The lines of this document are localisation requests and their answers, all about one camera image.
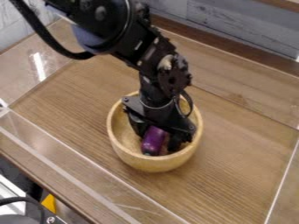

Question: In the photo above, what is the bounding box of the yellow black device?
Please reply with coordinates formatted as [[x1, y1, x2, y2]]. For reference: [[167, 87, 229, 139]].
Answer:
[[25, 193, 69, 224]]

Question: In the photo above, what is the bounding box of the brown wooden bowl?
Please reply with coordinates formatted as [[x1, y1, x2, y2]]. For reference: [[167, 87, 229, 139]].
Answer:
[[107, 101, 203, 173]]

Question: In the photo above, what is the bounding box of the purple toy eggplant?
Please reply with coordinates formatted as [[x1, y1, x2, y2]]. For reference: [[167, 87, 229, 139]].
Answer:
[[142, 126, 169, 157]]

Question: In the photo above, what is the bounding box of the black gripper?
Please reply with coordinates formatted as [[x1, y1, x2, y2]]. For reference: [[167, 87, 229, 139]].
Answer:
[[122, 94, 197, 152]]

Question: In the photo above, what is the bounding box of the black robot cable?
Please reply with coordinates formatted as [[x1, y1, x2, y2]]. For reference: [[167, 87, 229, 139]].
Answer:
[[9, 0, 98, 61]]

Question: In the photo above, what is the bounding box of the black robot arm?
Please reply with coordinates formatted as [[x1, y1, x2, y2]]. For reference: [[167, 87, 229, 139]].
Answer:
[[45, 0, 197, 155]]

